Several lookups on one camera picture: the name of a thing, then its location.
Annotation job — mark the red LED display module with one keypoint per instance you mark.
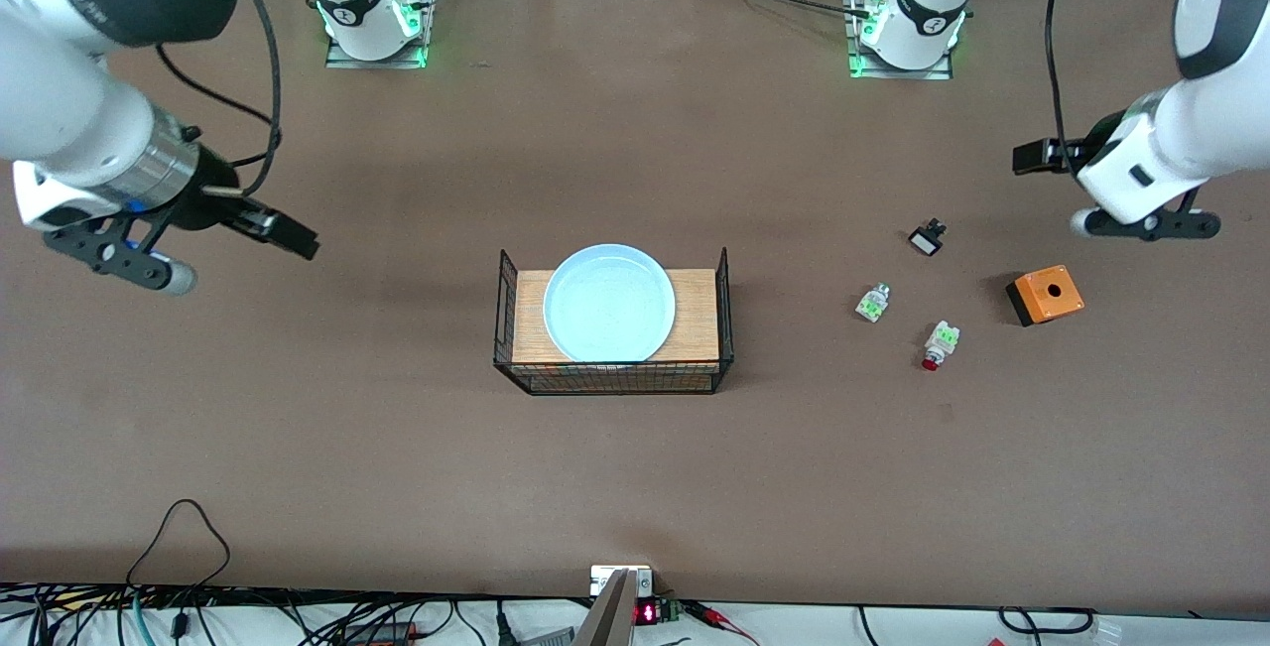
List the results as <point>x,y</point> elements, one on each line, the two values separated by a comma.
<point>650,613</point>

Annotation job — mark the green push button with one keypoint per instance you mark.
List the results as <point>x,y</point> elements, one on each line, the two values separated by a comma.
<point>872,304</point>

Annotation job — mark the small metal clamp bracket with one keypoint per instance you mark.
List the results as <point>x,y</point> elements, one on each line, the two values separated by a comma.
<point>601,579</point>

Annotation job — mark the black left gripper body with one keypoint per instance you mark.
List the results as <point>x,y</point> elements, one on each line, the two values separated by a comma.
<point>1097,140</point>

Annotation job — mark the grey camera mounting post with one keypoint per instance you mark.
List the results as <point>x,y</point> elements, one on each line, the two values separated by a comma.
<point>607,621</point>

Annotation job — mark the black switch with white face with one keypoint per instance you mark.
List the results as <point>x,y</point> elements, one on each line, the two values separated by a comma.
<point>927,240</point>

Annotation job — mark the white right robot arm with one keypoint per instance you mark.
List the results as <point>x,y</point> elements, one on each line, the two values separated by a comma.
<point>60,110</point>

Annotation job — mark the red clip lead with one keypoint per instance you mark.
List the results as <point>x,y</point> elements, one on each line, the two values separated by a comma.
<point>716,614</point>

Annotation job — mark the red push button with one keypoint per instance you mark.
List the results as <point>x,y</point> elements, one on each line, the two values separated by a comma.
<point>940,343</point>

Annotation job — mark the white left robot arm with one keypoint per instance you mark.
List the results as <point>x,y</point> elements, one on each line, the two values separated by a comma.
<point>1191,120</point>

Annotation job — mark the wooden shelf board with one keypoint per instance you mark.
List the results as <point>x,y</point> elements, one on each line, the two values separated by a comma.
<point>697,317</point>

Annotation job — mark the light blue round plate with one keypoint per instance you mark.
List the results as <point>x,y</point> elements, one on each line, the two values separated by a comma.
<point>610,304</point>

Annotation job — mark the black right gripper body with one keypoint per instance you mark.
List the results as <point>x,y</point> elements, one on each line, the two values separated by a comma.
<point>210,197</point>

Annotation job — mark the orange button enclosure box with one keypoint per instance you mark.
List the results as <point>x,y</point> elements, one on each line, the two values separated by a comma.
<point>1050,295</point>

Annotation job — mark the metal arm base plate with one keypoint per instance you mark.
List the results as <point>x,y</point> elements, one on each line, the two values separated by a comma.
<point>855,61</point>
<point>429,21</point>

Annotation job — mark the black power adapter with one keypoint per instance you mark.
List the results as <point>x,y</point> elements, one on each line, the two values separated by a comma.
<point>382,634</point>

